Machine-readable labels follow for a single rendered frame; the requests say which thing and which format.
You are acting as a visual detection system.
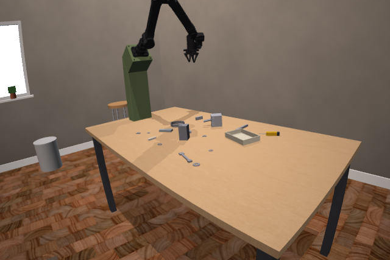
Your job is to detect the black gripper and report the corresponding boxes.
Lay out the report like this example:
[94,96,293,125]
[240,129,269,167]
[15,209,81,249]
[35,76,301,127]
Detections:
[183,42,199,63]

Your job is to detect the white open rectangular tray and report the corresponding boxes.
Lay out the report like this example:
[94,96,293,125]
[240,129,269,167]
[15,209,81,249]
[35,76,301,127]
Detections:
[225,128,260,146]

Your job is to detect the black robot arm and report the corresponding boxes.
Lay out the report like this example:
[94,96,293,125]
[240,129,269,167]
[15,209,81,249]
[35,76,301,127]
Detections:
[131,0,205,57]

